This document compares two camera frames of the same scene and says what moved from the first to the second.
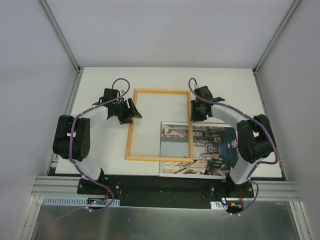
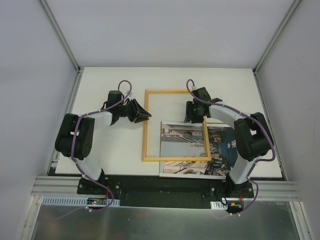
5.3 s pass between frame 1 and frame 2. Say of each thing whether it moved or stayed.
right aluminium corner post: stayed
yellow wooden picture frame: moved
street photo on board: stayed
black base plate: stayed
